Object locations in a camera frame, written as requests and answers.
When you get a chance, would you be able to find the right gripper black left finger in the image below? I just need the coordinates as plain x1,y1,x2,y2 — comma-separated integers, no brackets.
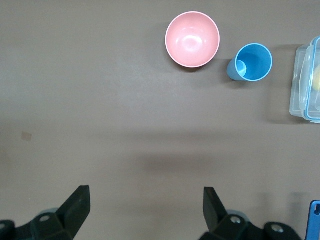
0,184,91,240

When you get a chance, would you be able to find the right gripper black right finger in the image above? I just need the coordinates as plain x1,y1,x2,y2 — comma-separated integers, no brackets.
199,186,301,240

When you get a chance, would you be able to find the pink bowl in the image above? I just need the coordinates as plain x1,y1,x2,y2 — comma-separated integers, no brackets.
164,11,221,69

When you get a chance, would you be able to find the clear plastic food container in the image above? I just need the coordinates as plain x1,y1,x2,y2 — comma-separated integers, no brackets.
289,35,320,125

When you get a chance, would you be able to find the blue plastic cup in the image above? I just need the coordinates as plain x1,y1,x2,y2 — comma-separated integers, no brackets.
226,42,274,83

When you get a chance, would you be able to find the yellow food piece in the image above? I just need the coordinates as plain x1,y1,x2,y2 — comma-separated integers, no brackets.
311,65,320,92

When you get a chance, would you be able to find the black pot with blue handle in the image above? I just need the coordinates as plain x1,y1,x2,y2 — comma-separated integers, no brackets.
309,199,320,240

